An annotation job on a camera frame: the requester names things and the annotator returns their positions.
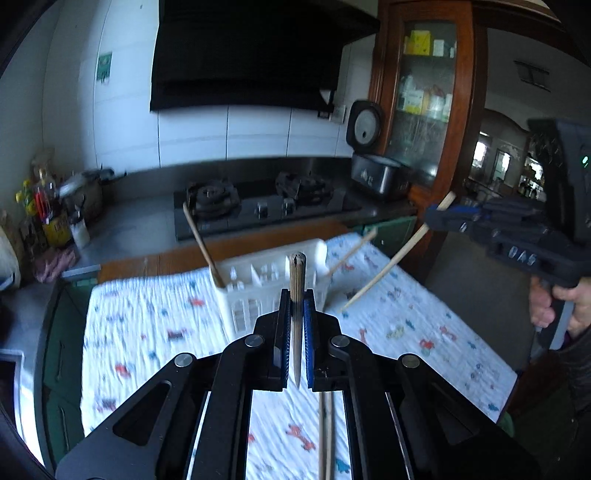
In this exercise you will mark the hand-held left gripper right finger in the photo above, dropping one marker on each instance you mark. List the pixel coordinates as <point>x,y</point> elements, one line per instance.
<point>308,339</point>

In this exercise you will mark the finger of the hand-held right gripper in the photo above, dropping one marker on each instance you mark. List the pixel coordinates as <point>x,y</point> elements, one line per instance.
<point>464,210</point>
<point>455,226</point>

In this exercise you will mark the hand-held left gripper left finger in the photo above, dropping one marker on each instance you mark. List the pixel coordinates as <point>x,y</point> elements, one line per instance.
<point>284,339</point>

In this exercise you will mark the white plastic utensil holder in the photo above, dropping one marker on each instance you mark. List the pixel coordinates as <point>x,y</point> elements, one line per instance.
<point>258,277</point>

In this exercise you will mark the person's right forearm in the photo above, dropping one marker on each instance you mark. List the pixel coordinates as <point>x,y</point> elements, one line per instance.
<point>582,378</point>

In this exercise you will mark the person's right hand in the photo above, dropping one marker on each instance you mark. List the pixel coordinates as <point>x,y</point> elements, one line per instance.
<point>545,304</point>

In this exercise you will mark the green base cabinet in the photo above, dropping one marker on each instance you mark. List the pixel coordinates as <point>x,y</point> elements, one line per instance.
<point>392,235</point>

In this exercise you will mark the black rice cooker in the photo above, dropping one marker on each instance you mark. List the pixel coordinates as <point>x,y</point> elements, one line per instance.
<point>369,157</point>

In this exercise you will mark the wooden glass-door cabinet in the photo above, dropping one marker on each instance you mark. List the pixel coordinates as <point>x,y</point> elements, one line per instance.
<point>429,92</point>

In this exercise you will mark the printed white table cloth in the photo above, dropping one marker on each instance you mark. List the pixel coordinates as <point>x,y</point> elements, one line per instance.
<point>152,332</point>

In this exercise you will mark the black gas stove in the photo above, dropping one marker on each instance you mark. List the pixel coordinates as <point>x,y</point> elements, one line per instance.
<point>263,207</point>

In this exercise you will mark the small white jar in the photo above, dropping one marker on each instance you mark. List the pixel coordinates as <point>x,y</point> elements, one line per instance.
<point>81,234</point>

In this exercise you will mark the pink cloth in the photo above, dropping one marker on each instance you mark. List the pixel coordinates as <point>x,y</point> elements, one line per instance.
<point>55,266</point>

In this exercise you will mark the metal pressure cooker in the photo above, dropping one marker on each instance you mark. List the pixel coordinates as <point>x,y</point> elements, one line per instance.
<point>85,194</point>

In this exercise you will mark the cooking oil bottle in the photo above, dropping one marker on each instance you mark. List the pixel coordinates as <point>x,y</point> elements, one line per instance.
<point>51,217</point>

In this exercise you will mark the black range hood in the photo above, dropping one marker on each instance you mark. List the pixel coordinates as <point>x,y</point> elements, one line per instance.
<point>249,50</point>

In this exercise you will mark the steel sink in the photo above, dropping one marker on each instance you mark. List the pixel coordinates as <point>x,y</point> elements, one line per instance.
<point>9,397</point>

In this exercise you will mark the yellow-capped bottle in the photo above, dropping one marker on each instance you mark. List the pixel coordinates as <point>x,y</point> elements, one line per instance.
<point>27,207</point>

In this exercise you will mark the green wall sticker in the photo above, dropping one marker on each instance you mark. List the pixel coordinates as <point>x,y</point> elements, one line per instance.
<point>104,67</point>

